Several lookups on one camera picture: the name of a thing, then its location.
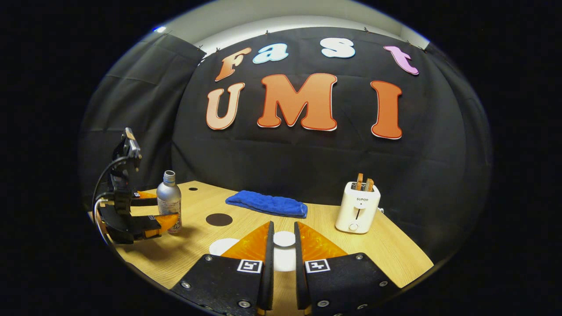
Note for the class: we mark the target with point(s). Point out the white toaster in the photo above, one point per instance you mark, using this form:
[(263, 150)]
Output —
[(358, 210)]

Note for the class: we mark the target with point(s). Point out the silver water bottle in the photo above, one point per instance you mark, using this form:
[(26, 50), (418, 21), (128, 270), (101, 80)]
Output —
[(169, 202)]

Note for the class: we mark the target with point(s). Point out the brown toast slice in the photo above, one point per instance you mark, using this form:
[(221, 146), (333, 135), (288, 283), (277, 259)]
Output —
[(359, 181), (369, 184)]

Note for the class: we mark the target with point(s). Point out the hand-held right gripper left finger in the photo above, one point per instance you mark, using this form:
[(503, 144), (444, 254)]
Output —
[(268, 272)]

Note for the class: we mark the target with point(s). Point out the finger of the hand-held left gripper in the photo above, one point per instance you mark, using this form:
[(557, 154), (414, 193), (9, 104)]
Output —
[(164, 221), (142, 202)]

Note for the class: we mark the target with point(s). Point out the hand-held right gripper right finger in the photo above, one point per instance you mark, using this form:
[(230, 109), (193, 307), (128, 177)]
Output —
[(300, 276)]

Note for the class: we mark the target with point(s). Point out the blue towel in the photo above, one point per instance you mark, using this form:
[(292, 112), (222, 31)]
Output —
[(268, 204)]

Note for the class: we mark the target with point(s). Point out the dark round coaster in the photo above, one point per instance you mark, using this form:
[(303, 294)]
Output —
[(219, 220)]

